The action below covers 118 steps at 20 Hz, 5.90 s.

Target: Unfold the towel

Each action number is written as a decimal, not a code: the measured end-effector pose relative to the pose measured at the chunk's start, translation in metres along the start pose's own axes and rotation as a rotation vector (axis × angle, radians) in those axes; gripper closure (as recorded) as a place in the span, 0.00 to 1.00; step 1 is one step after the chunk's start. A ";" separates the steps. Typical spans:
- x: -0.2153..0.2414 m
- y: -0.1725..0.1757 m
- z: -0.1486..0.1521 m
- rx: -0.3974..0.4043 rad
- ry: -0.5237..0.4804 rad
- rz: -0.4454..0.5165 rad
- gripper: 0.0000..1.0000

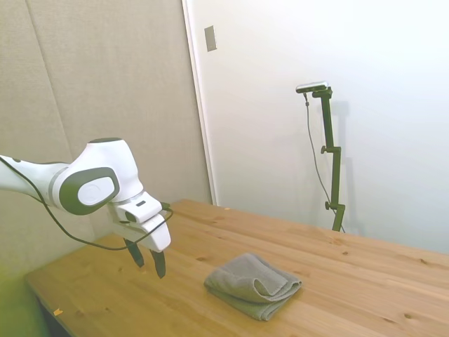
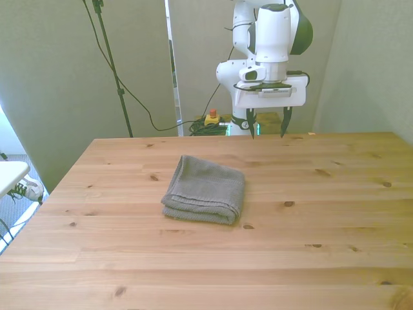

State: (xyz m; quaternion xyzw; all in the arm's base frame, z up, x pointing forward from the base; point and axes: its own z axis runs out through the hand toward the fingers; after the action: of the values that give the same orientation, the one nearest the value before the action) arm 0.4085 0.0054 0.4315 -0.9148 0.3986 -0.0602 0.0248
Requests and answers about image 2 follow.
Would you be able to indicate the yellow emergency stop button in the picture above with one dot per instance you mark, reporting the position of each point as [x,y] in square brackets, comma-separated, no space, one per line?
[212,120]

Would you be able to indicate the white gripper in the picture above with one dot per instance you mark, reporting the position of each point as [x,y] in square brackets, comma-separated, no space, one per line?
[274,100]

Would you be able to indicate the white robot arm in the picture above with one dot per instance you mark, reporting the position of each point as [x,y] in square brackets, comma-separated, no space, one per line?
[272,32]

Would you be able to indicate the white side table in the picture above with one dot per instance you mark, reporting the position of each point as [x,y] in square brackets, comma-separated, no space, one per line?
[11,171]

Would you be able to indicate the gray folded towel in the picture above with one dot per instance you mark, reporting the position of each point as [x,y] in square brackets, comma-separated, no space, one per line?
[206,190]

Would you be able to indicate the white sneaker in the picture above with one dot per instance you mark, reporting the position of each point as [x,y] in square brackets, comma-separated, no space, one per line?
[30,189]

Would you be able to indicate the black camera stand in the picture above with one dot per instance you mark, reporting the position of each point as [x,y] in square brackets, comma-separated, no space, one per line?
[110,55]

